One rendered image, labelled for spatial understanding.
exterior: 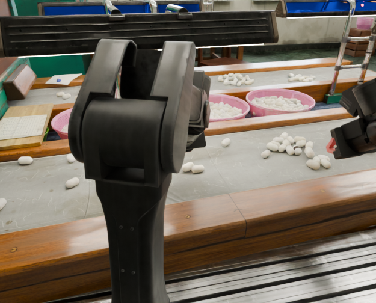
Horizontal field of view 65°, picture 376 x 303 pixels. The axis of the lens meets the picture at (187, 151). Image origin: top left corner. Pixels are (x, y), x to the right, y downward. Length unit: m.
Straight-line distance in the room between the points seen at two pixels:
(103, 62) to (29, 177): 0.60
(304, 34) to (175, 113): 6.60
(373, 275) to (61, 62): 3.24
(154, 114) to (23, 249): 0.43
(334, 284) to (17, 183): 0.74
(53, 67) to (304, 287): 3.21
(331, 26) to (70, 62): 5.28
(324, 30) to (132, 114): 6.86
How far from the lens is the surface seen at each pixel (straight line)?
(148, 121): 0.24
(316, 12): 1.56
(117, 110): 0.25
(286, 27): 6.59
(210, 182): 0.74
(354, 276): 0.71
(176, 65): 0.27
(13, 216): 0.74
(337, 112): 1.21
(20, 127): 1.06
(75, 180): 0.77
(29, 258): 0.59
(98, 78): 0.28
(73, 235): 0.61
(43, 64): 3.52
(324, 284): 0.67
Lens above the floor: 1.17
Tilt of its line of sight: 29 degrees down
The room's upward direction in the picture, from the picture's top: straight up
